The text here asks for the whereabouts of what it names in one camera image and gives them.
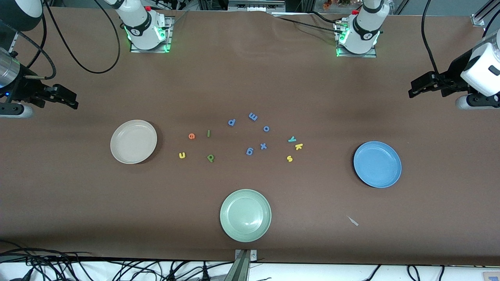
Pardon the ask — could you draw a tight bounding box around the beige brown plate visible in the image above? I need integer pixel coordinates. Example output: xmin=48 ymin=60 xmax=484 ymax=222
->
xmin=110 ymin=119 xmax=158 ymax=164

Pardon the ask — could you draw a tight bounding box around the blue plate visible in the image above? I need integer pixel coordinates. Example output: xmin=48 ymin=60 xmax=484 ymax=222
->
xmin=353 ymin=141 xmax=402 ymax=189

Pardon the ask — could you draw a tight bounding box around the orange decorative object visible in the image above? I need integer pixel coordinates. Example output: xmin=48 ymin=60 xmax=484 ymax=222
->
xmin=322 ymin=0 xmax=352 ymax=10

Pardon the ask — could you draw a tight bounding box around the brown table cover sheet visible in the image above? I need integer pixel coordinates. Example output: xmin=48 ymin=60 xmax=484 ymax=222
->
xmin=0 ymin=6 xmax=500 ymax=267

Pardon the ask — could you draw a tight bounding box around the grey metal equipment box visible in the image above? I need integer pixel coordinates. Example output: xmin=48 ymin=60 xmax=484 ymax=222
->
xmin=228 ymin=0 xmax=286 ymax=12

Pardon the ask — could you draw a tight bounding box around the green plate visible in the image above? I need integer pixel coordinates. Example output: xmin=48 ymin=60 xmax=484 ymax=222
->
xmin=220 ymin=189 xmax=272 ymax=243

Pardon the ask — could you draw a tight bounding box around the short black right arm cable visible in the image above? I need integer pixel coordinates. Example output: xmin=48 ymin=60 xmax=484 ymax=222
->
xmin=15 ymin=30 xmax=57 ymax=81

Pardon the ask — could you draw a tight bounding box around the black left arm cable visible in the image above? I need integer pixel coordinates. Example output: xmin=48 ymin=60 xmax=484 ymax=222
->
xmin=421 ymin=0 xmax=442 ymax=75

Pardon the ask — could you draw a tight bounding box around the long black right arm cable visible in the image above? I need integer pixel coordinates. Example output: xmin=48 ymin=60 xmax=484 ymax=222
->
xmin=42 ymin=0 xmax=121 ymax=74

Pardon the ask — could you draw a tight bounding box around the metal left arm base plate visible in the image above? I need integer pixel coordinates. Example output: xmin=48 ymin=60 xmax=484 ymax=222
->
xmin=335 ymin=20 xmax=378 ymax=58

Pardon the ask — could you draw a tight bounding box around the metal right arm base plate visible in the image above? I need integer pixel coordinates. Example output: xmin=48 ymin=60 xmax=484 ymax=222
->
xmin=130 ymin=16 xmax=173 ymax=53

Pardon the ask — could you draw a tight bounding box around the thin black table cable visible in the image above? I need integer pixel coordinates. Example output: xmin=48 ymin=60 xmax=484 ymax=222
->
xmin=307 ymin=11 xmax=344 ymax=25
xmin=271 ymin=15 xmax=344 ymax=35

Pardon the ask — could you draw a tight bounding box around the tangled black cable bundle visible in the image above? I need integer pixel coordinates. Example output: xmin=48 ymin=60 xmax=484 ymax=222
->
xmin=0 ymin=240 xmax=235 ymax=281

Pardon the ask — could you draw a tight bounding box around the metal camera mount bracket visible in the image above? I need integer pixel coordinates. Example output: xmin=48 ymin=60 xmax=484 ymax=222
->
xmin=225 ymin=249 xmax=257 ymax=281

